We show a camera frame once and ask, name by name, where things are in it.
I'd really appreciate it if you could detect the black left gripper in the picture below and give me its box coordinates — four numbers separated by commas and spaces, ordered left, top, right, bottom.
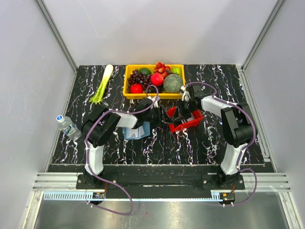
143, 105, 173, 127

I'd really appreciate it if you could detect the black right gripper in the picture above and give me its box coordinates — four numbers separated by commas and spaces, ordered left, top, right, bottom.
172, 99, 198, 122

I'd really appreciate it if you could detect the red plastic card tray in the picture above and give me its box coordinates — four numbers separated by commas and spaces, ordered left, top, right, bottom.
167, 107, 203, 133

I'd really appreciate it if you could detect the blue leather card holder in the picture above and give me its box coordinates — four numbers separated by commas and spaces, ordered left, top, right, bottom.
122, 122, 151, 140

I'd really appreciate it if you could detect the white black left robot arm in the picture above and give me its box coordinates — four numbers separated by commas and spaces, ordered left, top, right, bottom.
81, 96, 163, 188

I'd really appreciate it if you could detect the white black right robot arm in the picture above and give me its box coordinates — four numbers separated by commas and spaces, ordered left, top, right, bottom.
167, 82, 257, 189

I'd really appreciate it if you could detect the dark blueberry cluster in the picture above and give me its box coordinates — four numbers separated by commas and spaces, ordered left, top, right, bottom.
147, 85, 163, 94

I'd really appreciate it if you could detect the green netted melon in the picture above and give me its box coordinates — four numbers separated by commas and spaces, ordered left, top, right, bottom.
163, 74, 183, 93

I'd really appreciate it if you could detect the red pomegranate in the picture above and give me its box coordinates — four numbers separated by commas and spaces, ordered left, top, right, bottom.
150, 73, 164, 87

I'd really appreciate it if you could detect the red tomato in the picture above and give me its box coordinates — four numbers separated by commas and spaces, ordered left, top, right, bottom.
130, 83, 143, 94

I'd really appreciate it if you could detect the dark purple grape bunch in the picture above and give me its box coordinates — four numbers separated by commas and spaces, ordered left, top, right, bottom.
127, 69, 152, 93

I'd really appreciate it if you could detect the dark green avocado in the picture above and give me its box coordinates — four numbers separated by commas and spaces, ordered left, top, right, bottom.
139, 68, 152, 75

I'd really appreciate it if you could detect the red lychee cluster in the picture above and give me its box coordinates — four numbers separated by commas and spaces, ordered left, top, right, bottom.
153, 62, 171, 74

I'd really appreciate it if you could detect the green white celery stalk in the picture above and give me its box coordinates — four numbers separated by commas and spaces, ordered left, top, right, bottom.
89, 64, 113, 104

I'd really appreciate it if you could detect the clear plastic water bottle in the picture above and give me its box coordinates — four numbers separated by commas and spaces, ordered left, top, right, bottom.
56, 115, 81, 141

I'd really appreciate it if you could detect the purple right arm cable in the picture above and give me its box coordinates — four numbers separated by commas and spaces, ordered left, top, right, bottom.
181, 82, 258, 208

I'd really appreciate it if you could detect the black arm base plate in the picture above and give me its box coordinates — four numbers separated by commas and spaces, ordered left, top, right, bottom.
104, 173, 245, 190

